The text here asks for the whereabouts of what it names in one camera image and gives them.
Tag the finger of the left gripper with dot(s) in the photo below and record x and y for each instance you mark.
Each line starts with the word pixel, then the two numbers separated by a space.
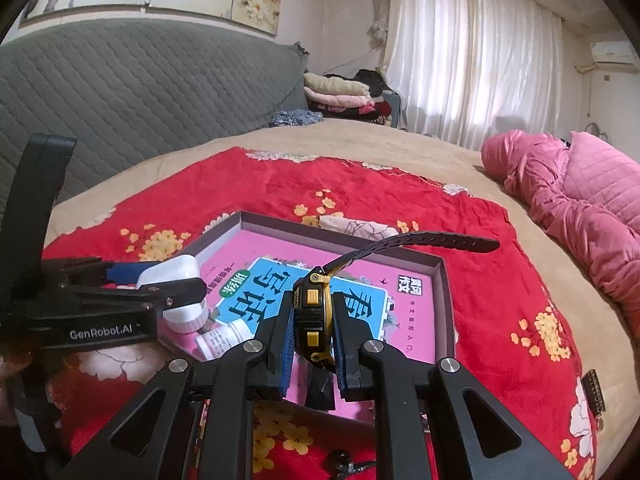
pixel 93 271
pixel 153 297

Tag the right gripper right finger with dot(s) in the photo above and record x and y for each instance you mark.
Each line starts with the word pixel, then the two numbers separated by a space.
pixel 432 420

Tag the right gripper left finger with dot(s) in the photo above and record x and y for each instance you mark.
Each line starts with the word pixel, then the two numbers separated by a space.
pixel 204 407

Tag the white earbuds case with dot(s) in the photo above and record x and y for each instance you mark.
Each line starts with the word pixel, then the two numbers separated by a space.
pixel 174 269

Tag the white pill bottle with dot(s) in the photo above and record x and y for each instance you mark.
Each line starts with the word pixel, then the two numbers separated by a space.
pixel 223 337

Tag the small black clip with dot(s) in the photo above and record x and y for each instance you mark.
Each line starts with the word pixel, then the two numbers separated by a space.
pixel 340 465

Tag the yellow black wristwatch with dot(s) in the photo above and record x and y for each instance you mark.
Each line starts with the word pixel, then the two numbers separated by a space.
pixel 322 342

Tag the white jar lid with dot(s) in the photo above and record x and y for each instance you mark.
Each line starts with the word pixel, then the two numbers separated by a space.
pixel 187 319

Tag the pink Chinese workbook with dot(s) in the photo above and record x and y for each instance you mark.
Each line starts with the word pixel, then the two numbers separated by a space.
pixel 248 274

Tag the red floral blanket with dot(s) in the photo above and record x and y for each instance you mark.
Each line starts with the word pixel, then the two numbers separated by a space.
pixel 511 335

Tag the grey shallow cardboard box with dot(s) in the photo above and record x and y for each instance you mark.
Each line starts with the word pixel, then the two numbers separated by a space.
pixel 340 244

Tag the blanket brand label tag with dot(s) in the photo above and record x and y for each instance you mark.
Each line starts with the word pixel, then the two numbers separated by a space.
pixel 594 397

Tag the grey quilted sofa cover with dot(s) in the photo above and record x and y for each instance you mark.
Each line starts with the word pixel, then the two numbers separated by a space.
pixel 130 89

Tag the blue patterned cloth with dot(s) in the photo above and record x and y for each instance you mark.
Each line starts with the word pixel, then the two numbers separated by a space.
pixel 294 118

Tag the pink quilted jacket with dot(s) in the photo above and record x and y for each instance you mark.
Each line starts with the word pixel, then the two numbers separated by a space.
pixel 585 194

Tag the stack of folded clothes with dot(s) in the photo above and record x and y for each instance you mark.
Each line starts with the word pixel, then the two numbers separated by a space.
pixel 363 98

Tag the white curtain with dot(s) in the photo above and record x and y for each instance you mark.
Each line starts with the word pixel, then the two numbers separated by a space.
pixel 468 69

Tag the white air conditioner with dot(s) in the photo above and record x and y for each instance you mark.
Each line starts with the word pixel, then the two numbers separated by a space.
pixel 616 52

